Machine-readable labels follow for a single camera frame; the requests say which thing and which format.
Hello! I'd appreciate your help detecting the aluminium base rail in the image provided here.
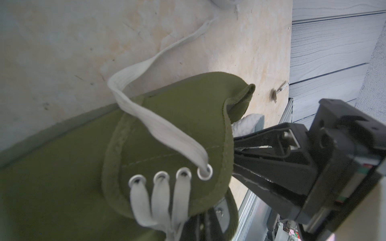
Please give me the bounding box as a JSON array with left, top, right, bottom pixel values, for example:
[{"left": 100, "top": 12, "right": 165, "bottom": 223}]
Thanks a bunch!
[{"left": 229, "top": 178, "right": 271, "bottom": 241}]

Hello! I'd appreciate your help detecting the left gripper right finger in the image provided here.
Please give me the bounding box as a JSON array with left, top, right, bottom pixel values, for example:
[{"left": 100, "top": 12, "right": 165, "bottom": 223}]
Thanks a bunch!
[{"left": 205, "top": 208, "right": 225, "bottom": 241}]

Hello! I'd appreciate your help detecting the grey insole one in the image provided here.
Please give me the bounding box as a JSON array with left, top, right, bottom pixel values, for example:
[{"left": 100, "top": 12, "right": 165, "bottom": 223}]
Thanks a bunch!
[{"left": 231, "top": 113, "right": 265, "bottom": 138}]

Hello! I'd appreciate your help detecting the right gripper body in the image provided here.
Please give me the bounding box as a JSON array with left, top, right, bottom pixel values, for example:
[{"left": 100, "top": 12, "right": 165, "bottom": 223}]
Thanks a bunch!
[{"left": 299, "top": 98, "right": 386, "bottom": 241}]

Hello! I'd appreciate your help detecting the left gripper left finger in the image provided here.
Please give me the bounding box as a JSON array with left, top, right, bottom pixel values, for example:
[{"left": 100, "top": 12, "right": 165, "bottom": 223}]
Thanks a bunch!
[{"left": 180, "top": 216, "right": 201, "bottom": 241}]

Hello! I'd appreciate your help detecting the olive green shoe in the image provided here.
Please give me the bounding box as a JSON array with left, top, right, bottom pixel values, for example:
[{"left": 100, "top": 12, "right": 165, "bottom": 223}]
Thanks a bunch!
[{"left": 1, "top": 57, "right": 255, "bottom": 241}]

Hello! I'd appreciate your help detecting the small grey spoon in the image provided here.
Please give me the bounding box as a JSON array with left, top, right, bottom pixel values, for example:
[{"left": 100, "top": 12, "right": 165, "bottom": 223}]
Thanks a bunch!
[{"left": 270, "top": 81, "right": 288, "bottom": 103}]

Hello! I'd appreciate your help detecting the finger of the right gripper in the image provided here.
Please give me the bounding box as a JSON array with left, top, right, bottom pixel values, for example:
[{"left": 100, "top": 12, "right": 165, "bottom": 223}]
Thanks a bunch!
[
  {"left": 233, "top": 164, "right": 317, "bottom": 221},
  {"left": 234, "top": 123, "right": 316, "bottom": 168}
]

